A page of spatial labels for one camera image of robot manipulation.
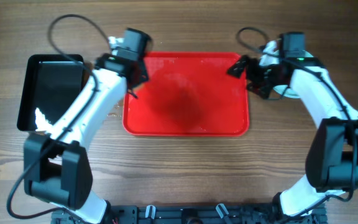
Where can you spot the red plastic tray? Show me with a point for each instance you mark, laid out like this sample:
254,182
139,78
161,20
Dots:
188,94

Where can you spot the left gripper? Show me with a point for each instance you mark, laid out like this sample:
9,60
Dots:
142,76

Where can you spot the light blue plate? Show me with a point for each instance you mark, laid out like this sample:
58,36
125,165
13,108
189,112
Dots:
286,91

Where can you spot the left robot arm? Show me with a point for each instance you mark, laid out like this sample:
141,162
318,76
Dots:
56,163

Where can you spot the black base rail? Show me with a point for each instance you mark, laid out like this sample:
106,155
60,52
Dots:
257,213

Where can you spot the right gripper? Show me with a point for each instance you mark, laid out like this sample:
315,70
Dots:
252,65

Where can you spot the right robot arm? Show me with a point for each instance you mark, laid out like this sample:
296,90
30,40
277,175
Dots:
331,167

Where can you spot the black water basin tray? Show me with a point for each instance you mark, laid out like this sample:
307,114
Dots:
51,85

